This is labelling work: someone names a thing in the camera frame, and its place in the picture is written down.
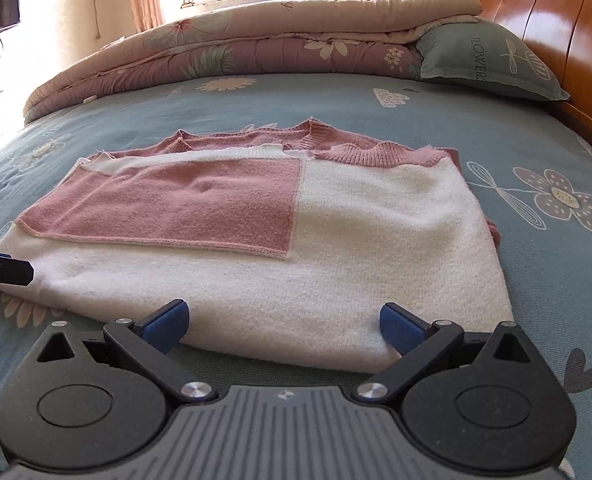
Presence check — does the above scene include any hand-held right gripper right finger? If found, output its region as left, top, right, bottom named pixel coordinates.
left=351, top=302, right=533, bottom=406

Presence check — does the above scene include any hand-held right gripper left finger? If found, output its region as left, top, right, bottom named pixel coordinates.
left=34, top=300, right=221, bottom=406

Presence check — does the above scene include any pink and cream knit sweater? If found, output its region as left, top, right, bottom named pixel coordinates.
left=0, top=116, right=515, bottom=376

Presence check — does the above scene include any blue floral bed sheet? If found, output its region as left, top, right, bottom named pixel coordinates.
left=0, top=72, right=592, bottom=480

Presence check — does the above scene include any grey-green floral pillow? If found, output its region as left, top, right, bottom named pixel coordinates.
left=415, top=16, right=572, bottom=103

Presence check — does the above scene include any pink floral folded quilt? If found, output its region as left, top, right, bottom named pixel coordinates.
left=23, top=0, right=484, bottom=126

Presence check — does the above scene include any wooden bed headboard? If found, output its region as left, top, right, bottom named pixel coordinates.
left=472, top=0, right=592, bottom=150

